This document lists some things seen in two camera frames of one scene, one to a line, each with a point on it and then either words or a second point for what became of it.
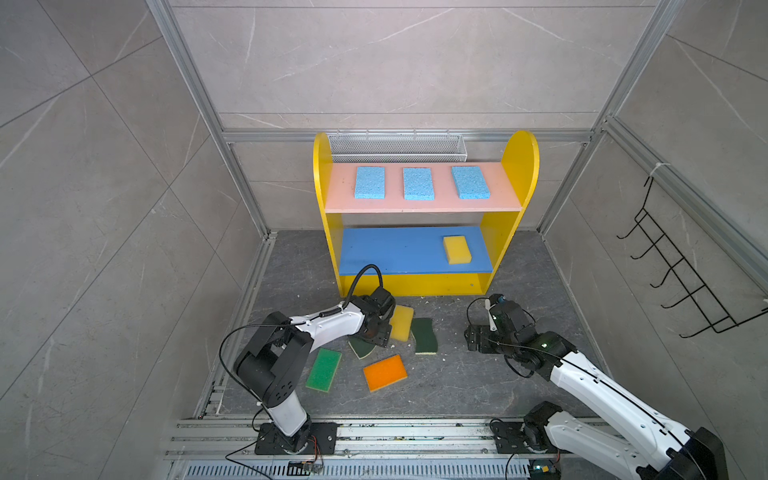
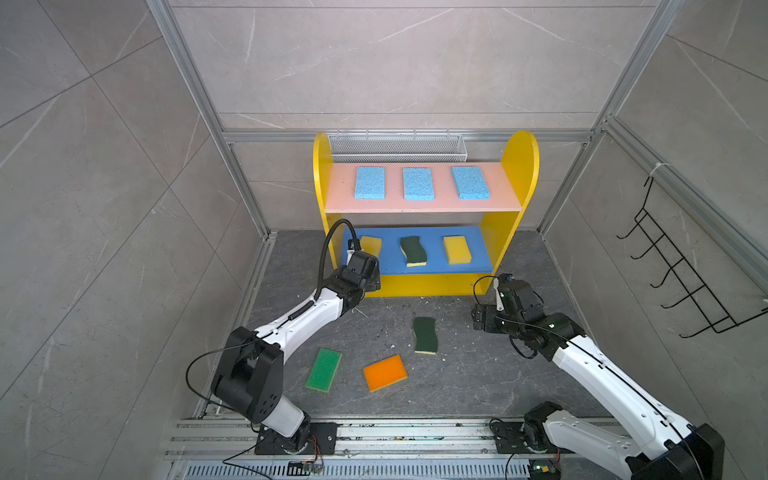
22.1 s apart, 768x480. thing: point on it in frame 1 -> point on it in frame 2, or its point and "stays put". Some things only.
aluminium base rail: (420, 450) stays put
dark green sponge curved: (361, 348) -> (414, 251)
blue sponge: (418, 184) stays put
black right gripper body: (491, 341) -> (497, 320)
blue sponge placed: (471, 183) stays put
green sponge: (323, 370) stays put
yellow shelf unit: (431, 228) stays put
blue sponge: (370, 183) stays put
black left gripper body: (382, 333) -> (373, 283)
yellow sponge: (400, 323) -> (371, 244)
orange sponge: (384, 373) stays put
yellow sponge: (458, 251) stays put
